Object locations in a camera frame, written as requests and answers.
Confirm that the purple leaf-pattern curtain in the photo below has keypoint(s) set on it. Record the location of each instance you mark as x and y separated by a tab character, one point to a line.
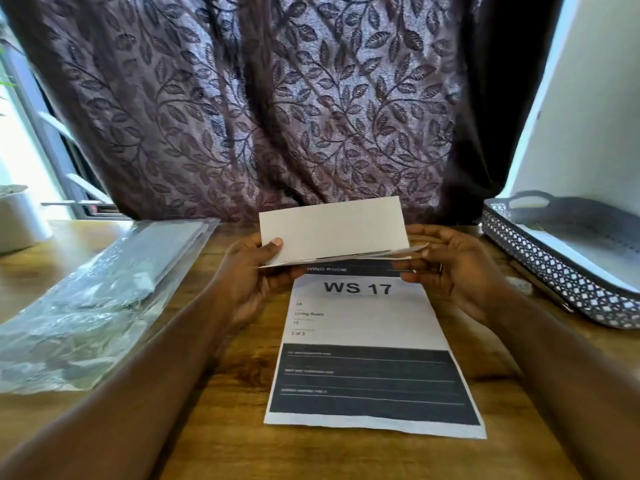
260	104

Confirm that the person's right hand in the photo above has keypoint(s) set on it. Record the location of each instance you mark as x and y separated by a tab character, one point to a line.
465	274

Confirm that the white plant pot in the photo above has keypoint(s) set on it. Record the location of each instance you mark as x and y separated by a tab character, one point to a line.
20	219

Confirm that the white paper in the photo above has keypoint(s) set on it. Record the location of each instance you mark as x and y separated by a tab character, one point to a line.
335	229

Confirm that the grey pen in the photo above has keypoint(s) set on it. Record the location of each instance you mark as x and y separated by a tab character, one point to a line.
542	287

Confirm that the person's left hand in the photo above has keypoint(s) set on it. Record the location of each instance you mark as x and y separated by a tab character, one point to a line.
240	284

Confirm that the grey window frame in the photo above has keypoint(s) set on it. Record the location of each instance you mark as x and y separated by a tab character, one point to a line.
60	144

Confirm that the person's left thumb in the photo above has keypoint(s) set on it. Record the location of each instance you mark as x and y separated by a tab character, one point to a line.
270	248

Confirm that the person's left forearm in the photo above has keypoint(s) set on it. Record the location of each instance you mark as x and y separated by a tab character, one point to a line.
125	404

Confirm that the pile of clear plastic sleeves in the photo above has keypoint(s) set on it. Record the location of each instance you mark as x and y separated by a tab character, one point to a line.
100	304

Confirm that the dark brown curtain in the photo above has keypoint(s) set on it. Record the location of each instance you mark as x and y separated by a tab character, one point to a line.
500	94

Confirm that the person's right forearm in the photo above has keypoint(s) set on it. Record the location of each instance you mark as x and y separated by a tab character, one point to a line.
570	374

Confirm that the printed black and white sheet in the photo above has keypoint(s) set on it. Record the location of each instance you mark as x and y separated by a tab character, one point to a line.
360	319

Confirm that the person's right thumb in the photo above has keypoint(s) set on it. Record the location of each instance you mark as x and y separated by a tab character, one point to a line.
429	233

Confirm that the white board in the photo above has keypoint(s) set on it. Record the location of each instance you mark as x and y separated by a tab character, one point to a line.
590	104

